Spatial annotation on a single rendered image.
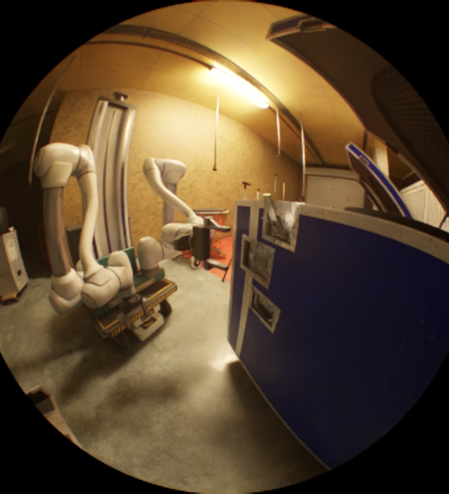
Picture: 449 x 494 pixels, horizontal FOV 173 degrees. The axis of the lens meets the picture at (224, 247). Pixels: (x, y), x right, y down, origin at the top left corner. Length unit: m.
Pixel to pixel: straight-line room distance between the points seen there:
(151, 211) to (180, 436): 2.79
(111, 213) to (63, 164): 0.62
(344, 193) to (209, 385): 7.78
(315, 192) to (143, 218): 7.28
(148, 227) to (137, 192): 0.65
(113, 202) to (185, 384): 1.27
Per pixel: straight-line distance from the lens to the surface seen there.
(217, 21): 2.45
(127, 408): 1.08
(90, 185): 0.75
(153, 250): 1.10
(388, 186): 1.84
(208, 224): 0.51
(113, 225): 1.17
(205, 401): 0.98
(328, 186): 7.86
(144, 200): 2.68
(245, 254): 0.54
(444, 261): 0.28
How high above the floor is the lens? 0.95
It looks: 18 degrees down
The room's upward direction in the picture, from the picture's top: 2 degrees clockwise
